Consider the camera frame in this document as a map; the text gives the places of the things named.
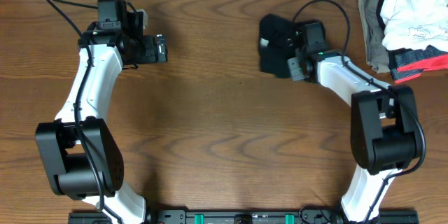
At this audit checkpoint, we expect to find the black polo shirt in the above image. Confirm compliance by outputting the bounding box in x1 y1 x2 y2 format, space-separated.
258 14 299 78

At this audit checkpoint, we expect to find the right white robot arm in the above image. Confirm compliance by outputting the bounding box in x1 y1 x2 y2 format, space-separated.
287 51 426 223

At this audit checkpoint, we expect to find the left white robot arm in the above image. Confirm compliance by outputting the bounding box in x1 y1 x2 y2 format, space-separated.
35 7 167 223

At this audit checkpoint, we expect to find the khaki folded garment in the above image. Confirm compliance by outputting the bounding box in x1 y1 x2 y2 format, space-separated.
358 0 391 74

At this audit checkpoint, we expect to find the grey red folded garment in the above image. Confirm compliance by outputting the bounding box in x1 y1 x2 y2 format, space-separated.
388 45 447 83

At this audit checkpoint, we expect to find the white folded garment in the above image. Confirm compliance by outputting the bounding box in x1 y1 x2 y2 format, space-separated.
379 0 447 51

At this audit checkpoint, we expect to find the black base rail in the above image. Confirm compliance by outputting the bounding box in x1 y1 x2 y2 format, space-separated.
67 207 420 224

